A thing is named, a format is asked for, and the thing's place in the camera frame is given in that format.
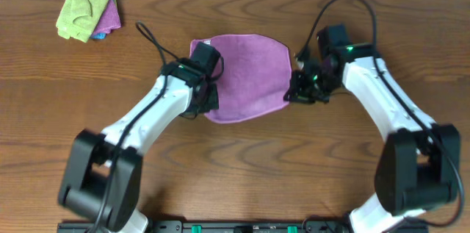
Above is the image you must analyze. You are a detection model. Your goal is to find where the purple folded cloth in stack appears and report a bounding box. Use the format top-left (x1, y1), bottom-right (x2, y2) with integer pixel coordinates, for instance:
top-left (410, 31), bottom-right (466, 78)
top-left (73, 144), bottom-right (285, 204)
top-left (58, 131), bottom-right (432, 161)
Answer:
top-left (65, 0), bottom-right (122, 37)

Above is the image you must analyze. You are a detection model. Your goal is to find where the purple microfiber cloth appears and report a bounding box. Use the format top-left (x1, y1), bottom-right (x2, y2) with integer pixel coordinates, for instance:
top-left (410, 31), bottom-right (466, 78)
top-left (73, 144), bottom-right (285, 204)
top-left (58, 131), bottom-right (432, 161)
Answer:
top-left (190, 34), bottom-right (292, 123)

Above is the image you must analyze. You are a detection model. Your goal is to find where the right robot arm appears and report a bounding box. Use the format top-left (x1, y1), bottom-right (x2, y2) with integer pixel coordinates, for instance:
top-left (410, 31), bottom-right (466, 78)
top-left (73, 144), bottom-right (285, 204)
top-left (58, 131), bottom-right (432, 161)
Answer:
top-left (283, 24), bottom-right (462, 232)

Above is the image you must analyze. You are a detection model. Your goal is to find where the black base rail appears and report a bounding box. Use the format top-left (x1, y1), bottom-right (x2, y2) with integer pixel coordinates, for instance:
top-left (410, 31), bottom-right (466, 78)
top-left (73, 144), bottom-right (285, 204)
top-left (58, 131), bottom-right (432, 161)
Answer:
top-left (57, 220), bottom-right (429, 233)

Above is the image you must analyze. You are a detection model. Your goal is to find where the blue folded cloth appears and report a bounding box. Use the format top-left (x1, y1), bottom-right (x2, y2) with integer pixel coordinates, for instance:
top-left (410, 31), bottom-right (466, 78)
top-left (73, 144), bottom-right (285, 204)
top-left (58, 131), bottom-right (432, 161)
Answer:
top-left (91, 0), bottom-right (120, 39)

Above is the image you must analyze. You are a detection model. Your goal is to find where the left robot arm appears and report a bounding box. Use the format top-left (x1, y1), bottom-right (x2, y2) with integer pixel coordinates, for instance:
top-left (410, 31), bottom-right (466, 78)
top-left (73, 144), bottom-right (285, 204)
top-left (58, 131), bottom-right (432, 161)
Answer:
top-left (58, 42), bottom-right (223, 232)

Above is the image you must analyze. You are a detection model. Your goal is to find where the green folded cloth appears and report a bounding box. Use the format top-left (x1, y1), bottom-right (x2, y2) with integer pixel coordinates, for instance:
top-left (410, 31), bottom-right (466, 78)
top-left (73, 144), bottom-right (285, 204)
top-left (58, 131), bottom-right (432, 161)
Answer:
top-left (56, 0), bottom-right (109, 43)

